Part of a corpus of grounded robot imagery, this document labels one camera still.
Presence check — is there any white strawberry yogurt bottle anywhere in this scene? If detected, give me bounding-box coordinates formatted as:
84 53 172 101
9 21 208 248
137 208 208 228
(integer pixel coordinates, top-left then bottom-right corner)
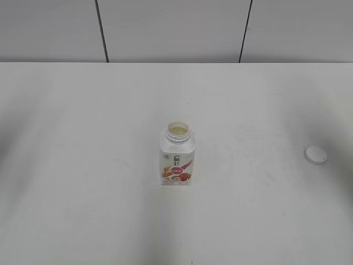
159 121 195 186

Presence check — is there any white ribbed bottle cap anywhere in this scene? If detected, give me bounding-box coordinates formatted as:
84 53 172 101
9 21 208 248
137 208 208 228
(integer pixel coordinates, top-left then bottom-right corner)
303 146 328 165

